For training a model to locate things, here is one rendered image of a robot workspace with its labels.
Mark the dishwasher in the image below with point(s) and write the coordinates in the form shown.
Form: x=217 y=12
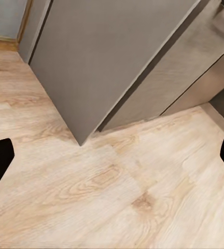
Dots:
x=195 y=46

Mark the fixed window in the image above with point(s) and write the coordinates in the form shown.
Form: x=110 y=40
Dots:
x=13 y=19

